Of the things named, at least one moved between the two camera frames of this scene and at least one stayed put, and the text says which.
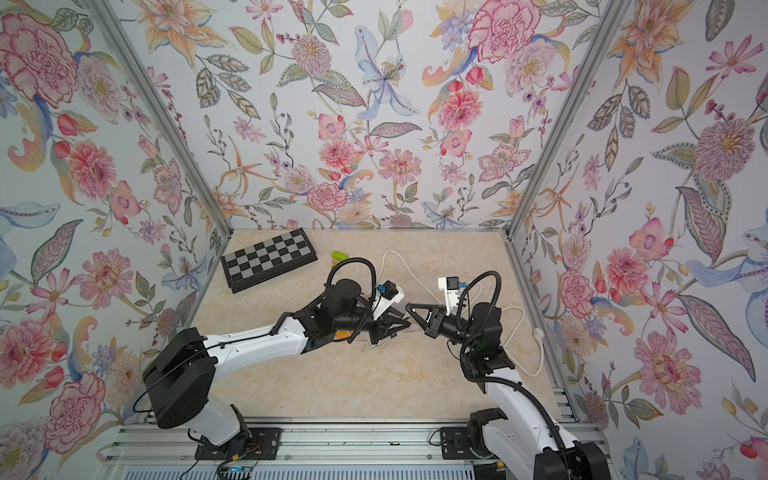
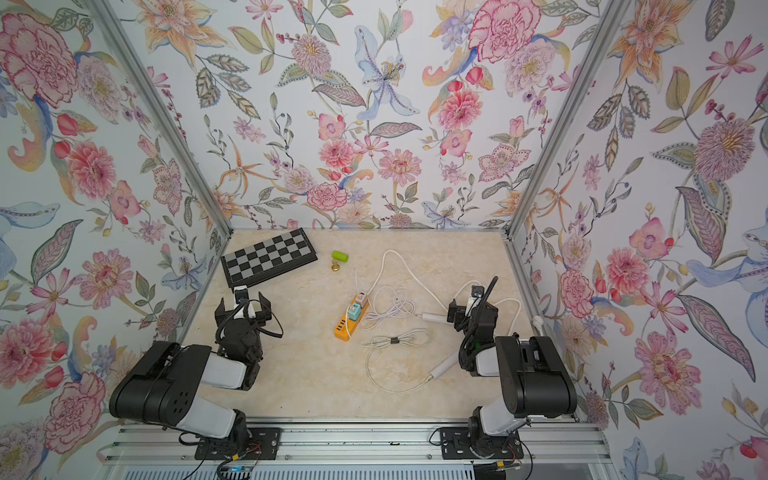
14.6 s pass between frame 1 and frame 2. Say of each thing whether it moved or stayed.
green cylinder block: stayed
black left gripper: moved
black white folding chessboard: stayed
